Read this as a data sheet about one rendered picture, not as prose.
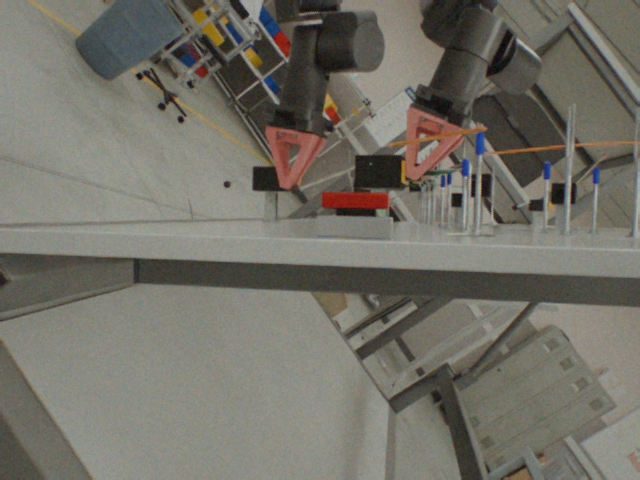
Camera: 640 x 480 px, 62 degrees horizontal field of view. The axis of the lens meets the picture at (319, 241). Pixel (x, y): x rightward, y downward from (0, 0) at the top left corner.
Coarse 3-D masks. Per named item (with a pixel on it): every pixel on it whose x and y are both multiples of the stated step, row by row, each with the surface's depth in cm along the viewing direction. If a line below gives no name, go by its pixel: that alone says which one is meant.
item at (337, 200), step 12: (324, 192) 40; (336, 192) 40; (348, 192) 40; (324, 204) 40; (336, 204) 40; (348, 204) 40; (360, 204) 40; (372, 204) 40; (384, 204) 40; (372, 216) 41
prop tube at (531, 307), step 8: (528, 304) 133; (536, 304) 132; (520, 312) 134; (528, 312) 132; (520, 320) 133; (512, 328) 133; (504, 336) 133; (496, 344) 134; (488, 352) 134; (496, 352) 134; (480, 360) 135; (488, 360) 134; (472, 368) 135; (480, 368) 135
